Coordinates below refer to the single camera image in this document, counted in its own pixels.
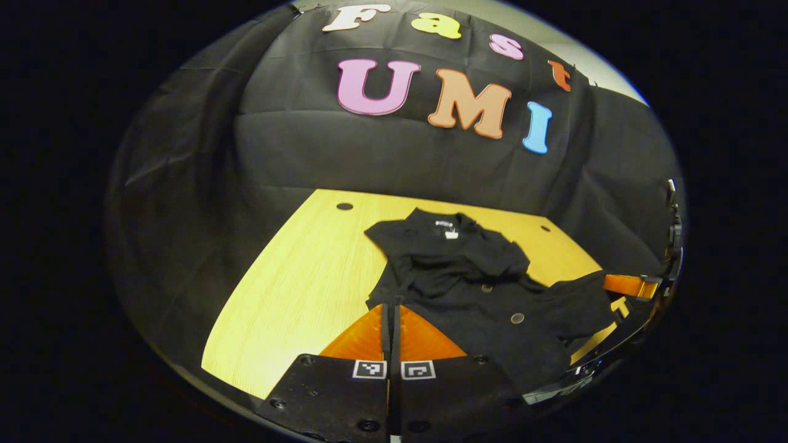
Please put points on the black backdrop cloth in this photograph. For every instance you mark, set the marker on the black backdrop cloth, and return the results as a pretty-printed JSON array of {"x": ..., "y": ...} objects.
[{"x": 369, "y": 154}]

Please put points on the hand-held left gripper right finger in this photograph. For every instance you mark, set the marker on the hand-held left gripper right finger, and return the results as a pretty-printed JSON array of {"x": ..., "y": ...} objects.
[{"x": 443, "y": 394}]

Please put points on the black buttoned shirt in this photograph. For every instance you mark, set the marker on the black buttoned shirt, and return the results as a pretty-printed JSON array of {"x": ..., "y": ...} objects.
[{"x": 468, "y": 289}]

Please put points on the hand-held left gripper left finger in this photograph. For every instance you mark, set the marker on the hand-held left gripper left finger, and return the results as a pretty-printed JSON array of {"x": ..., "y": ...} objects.
[{"x": 332, "y": 394}]

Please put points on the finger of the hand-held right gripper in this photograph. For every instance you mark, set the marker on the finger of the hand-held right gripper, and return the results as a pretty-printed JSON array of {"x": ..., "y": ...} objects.
[{"x": 625, "y": 286}]

